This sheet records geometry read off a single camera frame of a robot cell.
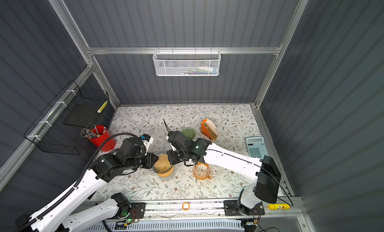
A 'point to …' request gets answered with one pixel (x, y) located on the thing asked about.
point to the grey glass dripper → (158, 172)
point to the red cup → (104, 135)
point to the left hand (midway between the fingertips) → (158, 158)
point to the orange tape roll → (188, 207)
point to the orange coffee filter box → (208, 129)
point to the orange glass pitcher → (201, 171)
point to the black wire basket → (65, 125)
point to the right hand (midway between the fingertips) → (169, 159)
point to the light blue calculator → (256, 147)
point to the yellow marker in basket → (102, 106)
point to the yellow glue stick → (279, 206)
